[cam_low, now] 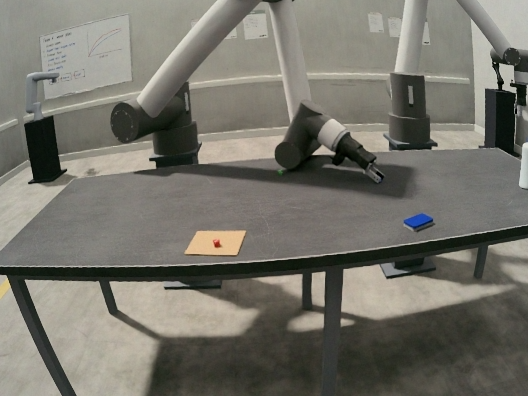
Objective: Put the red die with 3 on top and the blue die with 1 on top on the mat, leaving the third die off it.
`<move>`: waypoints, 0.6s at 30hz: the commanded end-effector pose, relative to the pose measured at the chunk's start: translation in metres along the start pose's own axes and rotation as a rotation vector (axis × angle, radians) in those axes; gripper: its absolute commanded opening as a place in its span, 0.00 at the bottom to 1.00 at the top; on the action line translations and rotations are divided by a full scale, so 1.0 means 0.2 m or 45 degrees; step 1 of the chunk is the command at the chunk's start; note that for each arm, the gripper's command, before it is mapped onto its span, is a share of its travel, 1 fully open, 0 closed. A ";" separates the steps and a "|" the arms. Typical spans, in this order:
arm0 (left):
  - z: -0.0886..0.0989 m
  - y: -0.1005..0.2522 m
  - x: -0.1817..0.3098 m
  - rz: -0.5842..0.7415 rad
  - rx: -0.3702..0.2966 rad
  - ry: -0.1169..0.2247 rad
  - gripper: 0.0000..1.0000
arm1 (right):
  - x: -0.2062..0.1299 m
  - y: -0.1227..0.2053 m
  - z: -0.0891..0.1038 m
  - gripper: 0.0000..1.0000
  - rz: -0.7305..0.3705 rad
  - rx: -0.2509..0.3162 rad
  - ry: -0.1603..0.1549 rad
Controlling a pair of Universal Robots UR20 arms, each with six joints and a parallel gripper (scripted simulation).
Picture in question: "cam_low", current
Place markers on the beige flat mat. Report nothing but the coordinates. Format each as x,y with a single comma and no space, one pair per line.
202,243

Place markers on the white bottle with blue cap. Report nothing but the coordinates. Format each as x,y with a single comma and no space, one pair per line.
523,183

